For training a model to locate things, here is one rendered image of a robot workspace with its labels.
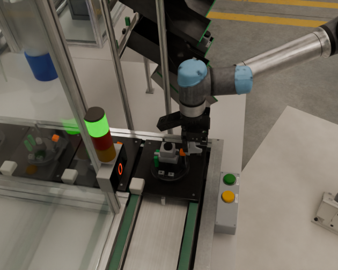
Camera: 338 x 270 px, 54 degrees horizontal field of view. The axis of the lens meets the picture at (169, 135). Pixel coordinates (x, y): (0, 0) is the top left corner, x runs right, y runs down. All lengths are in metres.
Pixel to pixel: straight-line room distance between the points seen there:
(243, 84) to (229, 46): 2.65
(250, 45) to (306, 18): 0.82
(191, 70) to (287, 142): 0.73
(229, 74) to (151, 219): 0.57
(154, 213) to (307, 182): 0.59
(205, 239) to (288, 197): 0.39
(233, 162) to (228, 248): 0.36
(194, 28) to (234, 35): 2.58
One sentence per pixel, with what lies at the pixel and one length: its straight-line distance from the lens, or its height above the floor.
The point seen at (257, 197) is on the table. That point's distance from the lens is 1.28.
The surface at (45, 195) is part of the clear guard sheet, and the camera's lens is 0.70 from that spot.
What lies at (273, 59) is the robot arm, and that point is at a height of 1.35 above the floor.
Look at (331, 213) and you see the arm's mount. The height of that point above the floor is 0.95.
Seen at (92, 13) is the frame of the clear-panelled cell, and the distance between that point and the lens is 1.92.
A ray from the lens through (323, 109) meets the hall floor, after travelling 2.97.
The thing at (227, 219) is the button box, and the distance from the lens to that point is 1.10.
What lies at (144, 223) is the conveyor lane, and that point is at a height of 0.92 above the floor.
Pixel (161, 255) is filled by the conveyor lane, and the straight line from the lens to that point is 1.10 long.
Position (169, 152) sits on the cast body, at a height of 1.08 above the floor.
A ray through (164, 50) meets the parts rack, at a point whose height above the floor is 1.34.
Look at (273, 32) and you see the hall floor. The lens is 3.79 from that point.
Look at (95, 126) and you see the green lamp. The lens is 0.77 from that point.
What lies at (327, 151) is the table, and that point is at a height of 0.86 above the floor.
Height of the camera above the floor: 1.94
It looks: 48 degrees down
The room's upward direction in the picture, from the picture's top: 5 degrees counter-clockwise
